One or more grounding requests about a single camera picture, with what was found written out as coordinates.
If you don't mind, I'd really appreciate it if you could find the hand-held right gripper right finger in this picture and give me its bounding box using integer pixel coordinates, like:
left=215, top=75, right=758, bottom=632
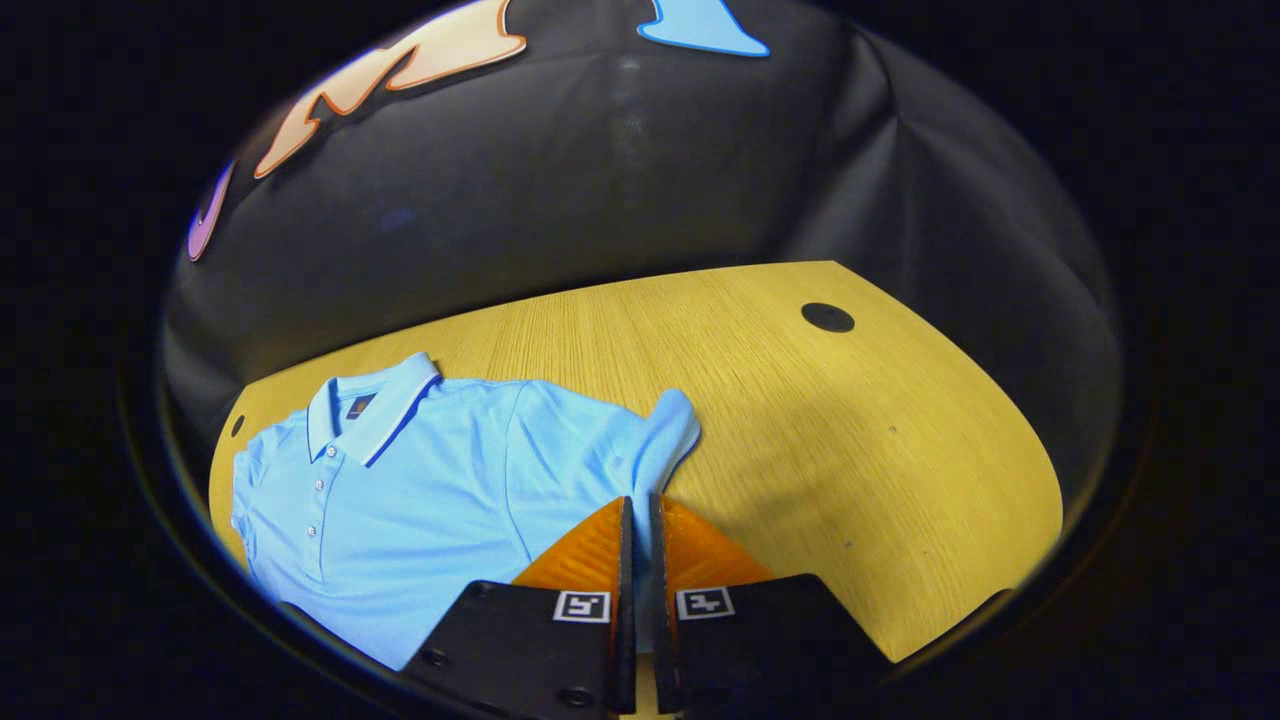
left=649, top=494, right=893, bottom=717

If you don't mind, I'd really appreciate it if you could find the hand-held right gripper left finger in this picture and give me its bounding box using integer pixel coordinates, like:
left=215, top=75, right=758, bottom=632
left=400, top=497, right=638, bottom=720

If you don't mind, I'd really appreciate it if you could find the light blue T-shirt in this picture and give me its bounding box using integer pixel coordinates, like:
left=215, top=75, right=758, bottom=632
left=230, top=352, right=703, bottom=671

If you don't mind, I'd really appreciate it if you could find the black backdrop cloth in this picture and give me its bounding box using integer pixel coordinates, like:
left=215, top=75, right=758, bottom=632
left=160, top=0, right=1126, bottom=506

